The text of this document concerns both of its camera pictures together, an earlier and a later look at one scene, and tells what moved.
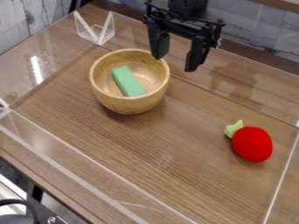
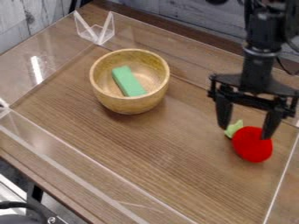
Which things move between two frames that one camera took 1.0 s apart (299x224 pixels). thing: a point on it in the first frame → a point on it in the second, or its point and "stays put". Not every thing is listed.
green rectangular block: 126,81 stays put
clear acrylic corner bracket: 98,34 stays put
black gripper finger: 159,38 → 225,106
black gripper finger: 197,55 → 271,123
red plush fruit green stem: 251,142 stays put
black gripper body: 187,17 → 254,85
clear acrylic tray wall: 51,164 stays put
